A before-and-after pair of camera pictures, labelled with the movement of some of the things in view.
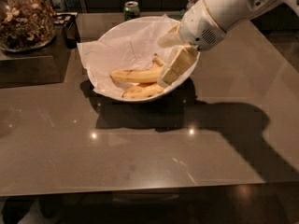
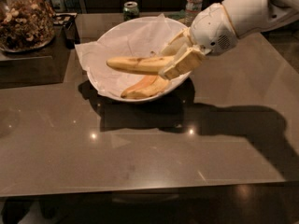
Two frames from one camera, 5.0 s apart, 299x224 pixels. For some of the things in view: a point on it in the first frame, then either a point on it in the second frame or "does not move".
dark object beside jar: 69,21 does not move
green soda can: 131,10 does not move
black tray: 47,64 does not move
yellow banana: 140,76 to 149,64
